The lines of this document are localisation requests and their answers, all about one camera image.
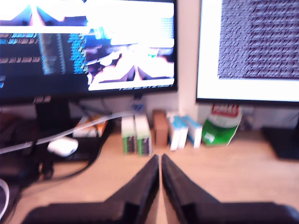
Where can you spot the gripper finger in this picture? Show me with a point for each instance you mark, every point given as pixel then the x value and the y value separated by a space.
pixel 182 186
pixel 142 186

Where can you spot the white blue box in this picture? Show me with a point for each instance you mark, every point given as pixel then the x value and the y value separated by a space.
pixel 182 137
pixel 174 140
pixel 197 137

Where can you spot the green white box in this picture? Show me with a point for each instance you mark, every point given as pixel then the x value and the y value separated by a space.
pixel 143 130
pixel 128 130

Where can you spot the brown cardboard box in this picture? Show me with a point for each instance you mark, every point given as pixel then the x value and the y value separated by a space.
pixel 161 130

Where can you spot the green snack bag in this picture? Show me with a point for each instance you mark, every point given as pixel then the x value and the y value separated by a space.
pixel 217 133

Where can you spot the orange white box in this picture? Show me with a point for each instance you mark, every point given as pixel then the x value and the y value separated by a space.
pixel 100 127

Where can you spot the blue shield badge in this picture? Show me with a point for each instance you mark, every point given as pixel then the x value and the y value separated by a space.
pixel 137 107

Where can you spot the white computer mouse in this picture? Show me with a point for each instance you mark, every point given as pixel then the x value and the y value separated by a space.
pixel 63 146

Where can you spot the black Huawei monitor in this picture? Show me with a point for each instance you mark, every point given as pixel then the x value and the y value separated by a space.
pixel 208 88

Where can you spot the black dark-screen monitor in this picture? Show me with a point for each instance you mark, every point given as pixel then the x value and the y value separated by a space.
pixel 58 70

